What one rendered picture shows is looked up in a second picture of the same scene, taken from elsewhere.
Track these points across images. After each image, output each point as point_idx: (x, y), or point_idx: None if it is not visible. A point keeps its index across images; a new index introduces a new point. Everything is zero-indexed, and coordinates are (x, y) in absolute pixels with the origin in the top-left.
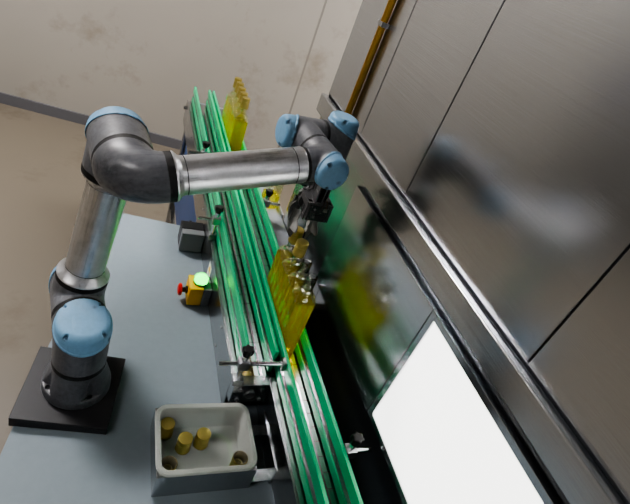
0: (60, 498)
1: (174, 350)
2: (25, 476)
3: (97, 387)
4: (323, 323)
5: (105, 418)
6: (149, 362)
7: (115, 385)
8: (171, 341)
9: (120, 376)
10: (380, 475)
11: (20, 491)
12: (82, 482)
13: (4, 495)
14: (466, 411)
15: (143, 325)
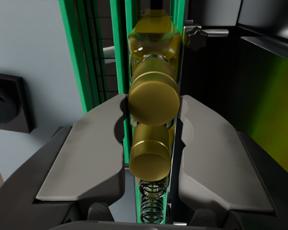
0: (26, 156)
1: (60, 58)
2: (4, 146)
3: (2, 124)
4: (226, 81)
5: (25, 128)
6: (41, 73)
7: (19, 105)
8: (54, 45)
9: (19, 98)
10: (194, 211)
11: (6, 151)
12: (33, 151)
13: (1, 152)
14: None
15: (18, 22)
